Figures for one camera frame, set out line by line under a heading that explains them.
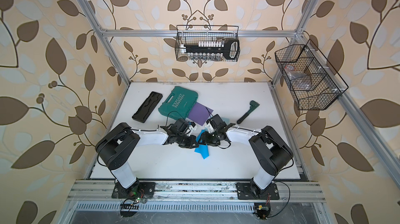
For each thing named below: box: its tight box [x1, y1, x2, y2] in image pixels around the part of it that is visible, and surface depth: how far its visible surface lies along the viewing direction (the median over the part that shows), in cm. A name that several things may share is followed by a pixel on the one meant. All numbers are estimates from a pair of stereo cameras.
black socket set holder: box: [183, 38, 241, 60], surface depth 86 cm
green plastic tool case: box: [158, 85, 199, 119], surface depth 105 cm
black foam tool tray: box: [131, 91, 164, 123], surface depth 107 cm
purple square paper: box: [187, 101, 214, 127], surface depth 106 cm
